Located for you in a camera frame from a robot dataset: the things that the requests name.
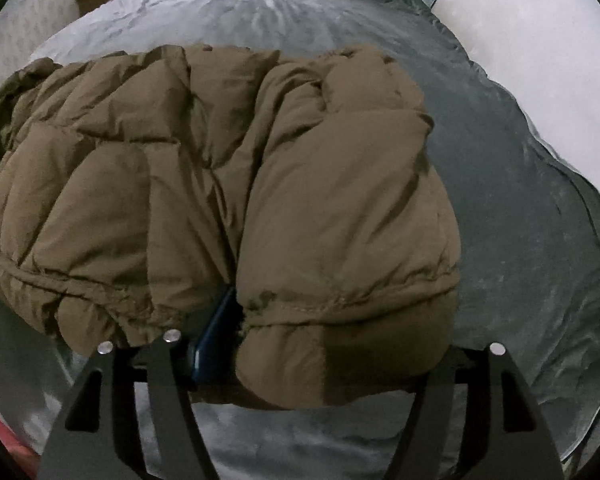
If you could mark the red cloth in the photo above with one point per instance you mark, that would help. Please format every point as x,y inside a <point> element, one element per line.
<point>0,435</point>

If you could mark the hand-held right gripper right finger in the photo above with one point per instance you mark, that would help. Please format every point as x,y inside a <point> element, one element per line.
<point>480,410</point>

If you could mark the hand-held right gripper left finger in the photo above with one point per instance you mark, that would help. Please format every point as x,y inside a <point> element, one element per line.
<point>215,345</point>

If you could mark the brown puffer jacket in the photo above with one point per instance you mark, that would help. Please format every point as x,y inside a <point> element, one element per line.
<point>290,185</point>

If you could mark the grey plush blanket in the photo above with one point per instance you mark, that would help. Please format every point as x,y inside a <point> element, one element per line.
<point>505,185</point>

